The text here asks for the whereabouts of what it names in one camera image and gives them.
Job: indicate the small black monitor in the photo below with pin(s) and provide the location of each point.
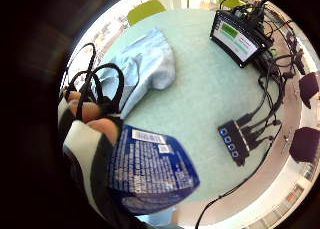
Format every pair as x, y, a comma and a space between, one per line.
237, 39

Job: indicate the blue printed snack packet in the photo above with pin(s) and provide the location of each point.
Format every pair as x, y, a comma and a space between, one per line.
150, 169

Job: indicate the light blue cloth bag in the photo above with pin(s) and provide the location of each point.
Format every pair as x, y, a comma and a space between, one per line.
146, 65

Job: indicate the dark chair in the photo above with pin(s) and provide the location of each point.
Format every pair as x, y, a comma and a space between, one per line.
305, 145
309, 88

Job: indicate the black hub with blue ports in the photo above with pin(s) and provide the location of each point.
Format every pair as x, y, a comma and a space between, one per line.
233, 140

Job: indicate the green chair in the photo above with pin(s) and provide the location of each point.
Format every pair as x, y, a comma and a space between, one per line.
146, 10
232, 2

